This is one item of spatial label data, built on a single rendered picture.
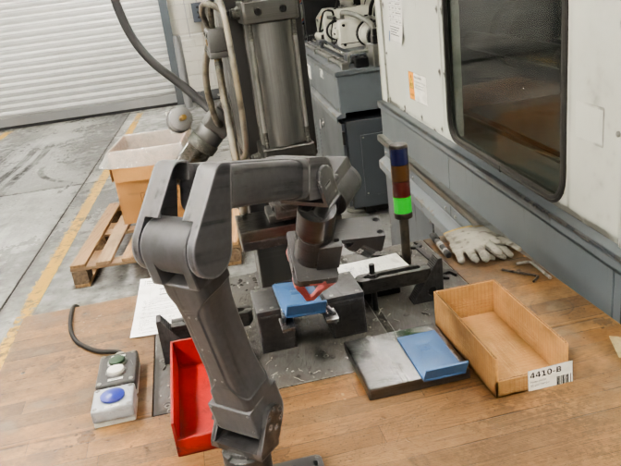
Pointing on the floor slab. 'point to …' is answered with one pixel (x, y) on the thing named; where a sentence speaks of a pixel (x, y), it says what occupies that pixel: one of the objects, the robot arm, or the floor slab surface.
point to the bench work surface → (325, 398)
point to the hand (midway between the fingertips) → (308, 288)
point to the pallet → (102, 244)
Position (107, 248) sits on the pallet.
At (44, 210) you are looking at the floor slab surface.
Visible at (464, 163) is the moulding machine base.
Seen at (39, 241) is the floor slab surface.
